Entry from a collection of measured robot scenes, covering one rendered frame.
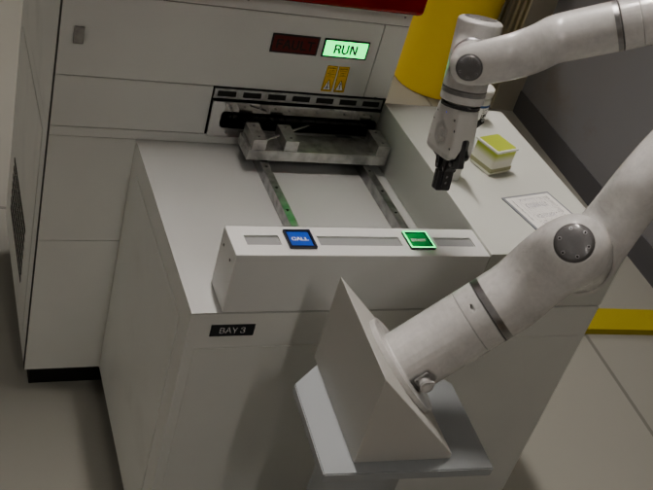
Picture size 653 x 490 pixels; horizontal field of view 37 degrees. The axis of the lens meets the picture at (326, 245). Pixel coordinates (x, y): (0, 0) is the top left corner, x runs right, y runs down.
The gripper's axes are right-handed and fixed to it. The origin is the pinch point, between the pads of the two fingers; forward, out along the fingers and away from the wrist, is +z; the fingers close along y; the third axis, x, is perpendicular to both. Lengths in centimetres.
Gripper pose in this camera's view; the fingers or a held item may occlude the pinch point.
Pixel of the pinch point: (442, 179)
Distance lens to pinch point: 191.6
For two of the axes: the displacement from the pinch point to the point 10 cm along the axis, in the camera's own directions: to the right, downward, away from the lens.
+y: 3.6, 4.3, -8.3
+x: 9.2, 0.1, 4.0
